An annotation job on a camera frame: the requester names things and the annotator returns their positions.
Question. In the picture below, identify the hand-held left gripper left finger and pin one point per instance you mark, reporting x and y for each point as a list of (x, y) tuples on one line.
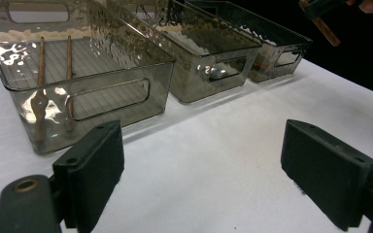
[(90, 174)]

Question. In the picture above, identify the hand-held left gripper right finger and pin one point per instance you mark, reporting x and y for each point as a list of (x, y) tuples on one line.
[(327, 171)]

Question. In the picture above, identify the smoky clear plastic bin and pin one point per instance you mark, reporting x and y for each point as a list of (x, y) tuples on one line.
[(77, 64), (272, 39), (207, 42)]

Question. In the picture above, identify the brown wooden chopstick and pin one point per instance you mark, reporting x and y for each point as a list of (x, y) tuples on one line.
[(41, 64), (69, 58)]

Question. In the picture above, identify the metal spoon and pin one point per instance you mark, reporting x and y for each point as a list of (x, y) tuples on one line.
[(218, 73)]

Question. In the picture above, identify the white table sheet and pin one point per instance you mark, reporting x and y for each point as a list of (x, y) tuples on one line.
[(207, 145)]

